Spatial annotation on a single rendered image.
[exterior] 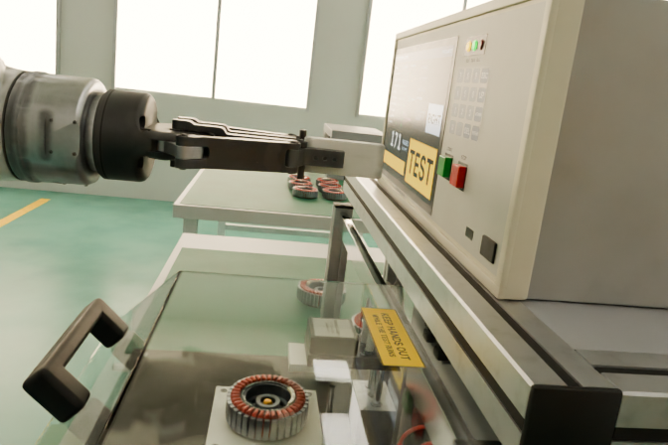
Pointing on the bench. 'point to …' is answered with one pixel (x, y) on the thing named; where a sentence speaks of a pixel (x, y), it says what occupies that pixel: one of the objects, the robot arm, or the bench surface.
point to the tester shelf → (529, 344)
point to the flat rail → (363, 262)
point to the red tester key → (457, 175)
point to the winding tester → (553, 144)
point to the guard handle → (71, 398)
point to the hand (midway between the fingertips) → (343, 157)
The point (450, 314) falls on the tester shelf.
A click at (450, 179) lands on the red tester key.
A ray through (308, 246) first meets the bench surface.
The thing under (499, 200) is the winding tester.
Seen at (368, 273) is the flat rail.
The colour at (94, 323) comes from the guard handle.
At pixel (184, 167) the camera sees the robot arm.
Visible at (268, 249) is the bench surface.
